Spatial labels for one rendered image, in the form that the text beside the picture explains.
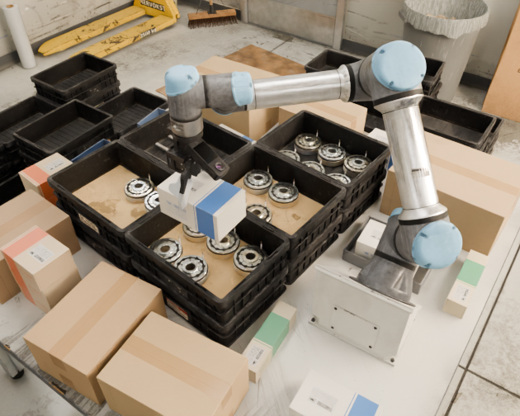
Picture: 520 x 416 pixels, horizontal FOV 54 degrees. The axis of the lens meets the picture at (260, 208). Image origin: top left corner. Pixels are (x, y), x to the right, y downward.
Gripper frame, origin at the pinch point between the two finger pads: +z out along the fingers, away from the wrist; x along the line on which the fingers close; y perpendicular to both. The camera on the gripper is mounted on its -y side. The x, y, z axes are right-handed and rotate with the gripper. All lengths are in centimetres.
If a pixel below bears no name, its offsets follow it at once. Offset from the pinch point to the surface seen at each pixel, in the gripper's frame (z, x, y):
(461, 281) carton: 35, -44, -64
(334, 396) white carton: 32, 13, -50
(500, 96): 99, -286, -28
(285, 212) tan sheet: 28.0, -32.8, -6.0
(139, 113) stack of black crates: 72, -97, 136
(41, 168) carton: 25, 0, 78
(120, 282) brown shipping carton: 24.8, 21.2, 15.2
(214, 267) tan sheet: 27.9, -0.5, -1.4
